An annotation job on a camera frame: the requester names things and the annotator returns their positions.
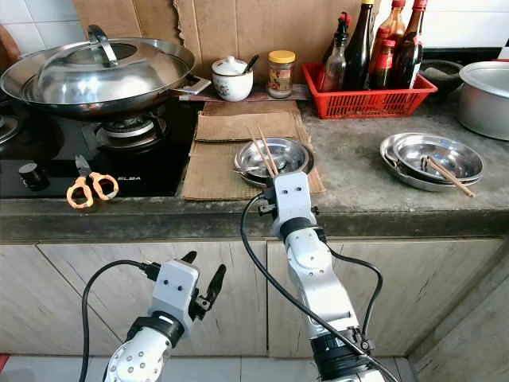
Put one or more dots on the black stove knob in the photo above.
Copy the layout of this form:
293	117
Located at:
33	177

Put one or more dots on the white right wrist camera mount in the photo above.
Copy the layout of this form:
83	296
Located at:
294	199

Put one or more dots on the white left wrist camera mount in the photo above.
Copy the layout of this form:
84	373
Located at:
175	288

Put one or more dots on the glass jar yellow lid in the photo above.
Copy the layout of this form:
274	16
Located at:
281	78

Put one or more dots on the wooden chopstick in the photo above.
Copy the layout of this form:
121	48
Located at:
269	151
449	177
260	153

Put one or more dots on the steel wok lid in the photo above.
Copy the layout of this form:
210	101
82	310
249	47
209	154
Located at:
103	79

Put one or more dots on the small red capped bottle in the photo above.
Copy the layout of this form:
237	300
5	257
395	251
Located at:
382	72

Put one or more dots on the red plastic basket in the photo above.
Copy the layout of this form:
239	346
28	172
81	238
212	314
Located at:
366	103

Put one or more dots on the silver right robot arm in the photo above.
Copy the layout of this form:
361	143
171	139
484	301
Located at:
318	270

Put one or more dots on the black stone bowl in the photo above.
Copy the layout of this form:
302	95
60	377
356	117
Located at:
441	76

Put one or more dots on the red floor mat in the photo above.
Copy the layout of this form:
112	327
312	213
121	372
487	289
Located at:
3	363

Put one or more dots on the dark bottle red neck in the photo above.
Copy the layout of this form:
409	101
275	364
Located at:
409	60

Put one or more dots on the folded cardboard mat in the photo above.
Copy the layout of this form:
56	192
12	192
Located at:
238	127

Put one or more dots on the tall dark sauce bottle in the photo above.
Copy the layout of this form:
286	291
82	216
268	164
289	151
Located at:
359	52

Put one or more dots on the amber bottle red cap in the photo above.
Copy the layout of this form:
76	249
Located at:
392	28

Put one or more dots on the flat cardboard mat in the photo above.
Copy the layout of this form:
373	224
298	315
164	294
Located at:
207	175

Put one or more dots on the brown cardboard wall sheet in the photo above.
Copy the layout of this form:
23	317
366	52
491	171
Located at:
254	28

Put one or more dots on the clear bottle black cap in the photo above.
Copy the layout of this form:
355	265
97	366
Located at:
336	70

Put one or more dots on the white ceramic lidded jar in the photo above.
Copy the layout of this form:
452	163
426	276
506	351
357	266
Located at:
231	84

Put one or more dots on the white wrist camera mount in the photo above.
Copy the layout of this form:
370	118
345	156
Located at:
294	199
175	288

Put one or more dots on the large steel wok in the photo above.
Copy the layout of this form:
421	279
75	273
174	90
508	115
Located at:
64	107

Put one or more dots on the round wooden cutting board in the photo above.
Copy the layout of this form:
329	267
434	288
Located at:
6	52

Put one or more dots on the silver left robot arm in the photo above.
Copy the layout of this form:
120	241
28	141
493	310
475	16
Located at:
143	358

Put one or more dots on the aluminium cooking pot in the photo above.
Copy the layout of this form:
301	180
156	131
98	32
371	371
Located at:
485	103

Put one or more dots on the black glass gas stove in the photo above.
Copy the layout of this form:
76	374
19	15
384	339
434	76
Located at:
56	147

